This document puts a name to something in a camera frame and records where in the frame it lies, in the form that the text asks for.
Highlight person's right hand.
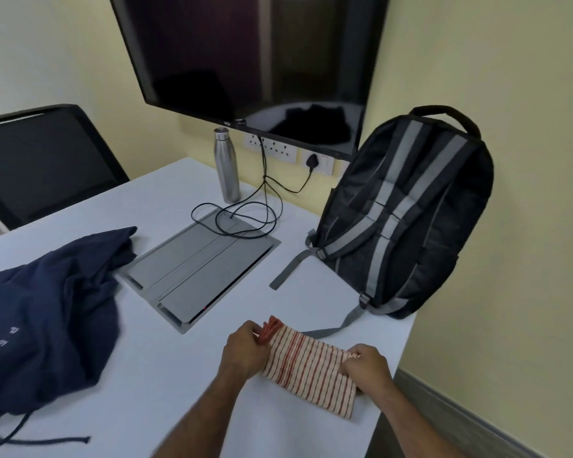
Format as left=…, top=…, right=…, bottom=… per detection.
left=339, top=343, right=393, bottom=399

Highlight person's left hand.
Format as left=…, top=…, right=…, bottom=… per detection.
left=218, top=320, right=274, bottom=380

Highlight red striped cloth clothes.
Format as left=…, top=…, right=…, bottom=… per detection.
left=253, top=315, right=363, bottom=420

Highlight black grey backpack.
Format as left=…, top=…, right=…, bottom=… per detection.
left=269, top=105, right=495, bottom=340

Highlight navy blue hoodie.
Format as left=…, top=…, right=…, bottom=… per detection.
left=0, top=226, right=138, bottom=447

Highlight person's left forearm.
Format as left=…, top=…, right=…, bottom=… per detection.
left=150, top=371, right=249, bottom=458

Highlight person's right forearm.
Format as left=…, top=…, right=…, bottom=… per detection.
left=372, top=381, right=469, bottom=458

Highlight steel water bottle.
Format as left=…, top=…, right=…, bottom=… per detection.
left=213, top=127, right=242, bottom=204

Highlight black mesh back chair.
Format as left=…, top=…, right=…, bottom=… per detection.
left=0, top=103, right=131, bottom=232

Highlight black television screen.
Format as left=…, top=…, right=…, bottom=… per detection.
left=108, top=0, right=392, bottom=163

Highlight grey table cable box lid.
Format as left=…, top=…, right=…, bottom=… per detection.
left=114, top=208, right=282, bottom=335

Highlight black coiled cable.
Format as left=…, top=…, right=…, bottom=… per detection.
left=190, top=135, right=283, bottom=238

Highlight black power cable with plug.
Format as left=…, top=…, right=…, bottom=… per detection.
left=262, top=155, right=322, bottom=195

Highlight white wall switch plate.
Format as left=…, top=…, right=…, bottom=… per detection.
left=297, top=147, right=335, bottom=177

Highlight white wall socket strip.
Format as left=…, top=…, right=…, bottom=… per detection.
left=242, top=132, right=299, bottom=165

